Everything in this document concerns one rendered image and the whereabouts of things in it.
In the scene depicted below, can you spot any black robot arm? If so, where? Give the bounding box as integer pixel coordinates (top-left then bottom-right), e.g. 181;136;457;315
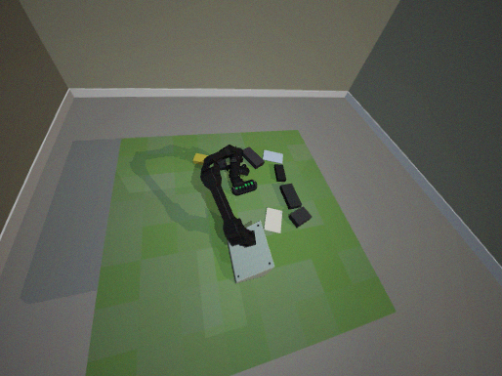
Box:
200;145;256;248

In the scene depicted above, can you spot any light grey flat panel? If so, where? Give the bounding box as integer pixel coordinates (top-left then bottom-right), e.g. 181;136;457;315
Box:
263;150;283;164

